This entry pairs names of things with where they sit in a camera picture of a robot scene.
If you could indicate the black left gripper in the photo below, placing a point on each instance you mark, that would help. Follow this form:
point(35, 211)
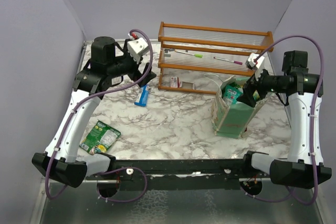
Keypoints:
point(142, 78)

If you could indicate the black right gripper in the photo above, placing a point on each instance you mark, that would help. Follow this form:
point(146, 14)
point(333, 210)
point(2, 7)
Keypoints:
point(249, 87)

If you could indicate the Fox's spring tea candy bag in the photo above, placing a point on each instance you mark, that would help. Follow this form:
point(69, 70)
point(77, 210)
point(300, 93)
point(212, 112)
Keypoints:
point(256, 96)

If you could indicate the teal snack bag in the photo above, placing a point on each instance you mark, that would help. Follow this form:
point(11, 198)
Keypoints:
point(231, 95)

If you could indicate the green Fox's candy bag back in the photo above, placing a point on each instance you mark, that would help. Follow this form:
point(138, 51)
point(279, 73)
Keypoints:
point(231, 86)

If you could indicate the green beige paper bag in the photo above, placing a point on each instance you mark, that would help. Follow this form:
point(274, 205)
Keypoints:
point(232, 121)

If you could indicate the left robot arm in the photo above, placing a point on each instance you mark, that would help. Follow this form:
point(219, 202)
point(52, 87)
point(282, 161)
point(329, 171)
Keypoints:
point(59, 160)

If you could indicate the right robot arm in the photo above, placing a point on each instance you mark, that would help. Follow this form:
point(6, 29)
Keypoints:
point(304, 163)

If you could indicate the blue snack wrapper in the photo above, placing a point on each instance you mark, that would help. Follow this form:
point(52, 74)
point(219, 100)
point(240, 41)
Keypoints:
point(142, 97)

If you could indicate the red white staples box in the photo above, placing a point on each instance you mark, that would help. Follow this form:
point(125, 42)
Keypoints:
point(175, 82)

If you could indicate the purple capped marker pen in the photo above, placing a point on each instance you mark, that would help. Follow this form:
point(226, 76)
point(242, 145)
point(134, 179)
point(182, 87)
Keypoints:
point(227, 60)

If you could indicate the green capped marker pen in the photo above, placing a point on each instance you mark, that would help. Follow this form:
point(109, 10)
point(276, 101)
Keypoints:
point(188, 53)

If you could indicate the wooden shelf rack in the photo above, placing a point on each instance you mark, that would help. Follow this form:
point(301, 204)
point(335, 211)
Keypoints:
point(210, 42)

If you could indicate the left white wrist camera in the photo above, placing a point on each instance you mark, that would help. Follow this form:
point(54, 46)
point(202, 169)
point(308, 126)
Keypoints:
point(137, 48)

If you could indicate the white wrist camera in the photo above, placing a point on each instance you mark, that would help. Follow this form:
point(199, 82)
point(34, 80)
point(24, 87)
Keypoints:
point(256, 63)
point(137, 48)

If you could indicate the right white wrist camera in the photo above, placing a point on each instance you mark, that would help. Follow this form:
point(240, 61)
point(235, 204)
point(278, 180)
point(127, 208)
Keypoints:
point(256, 63)

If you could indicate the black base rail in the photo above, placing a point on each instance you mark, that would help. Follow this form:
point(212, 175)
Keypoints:
point(179, 174)

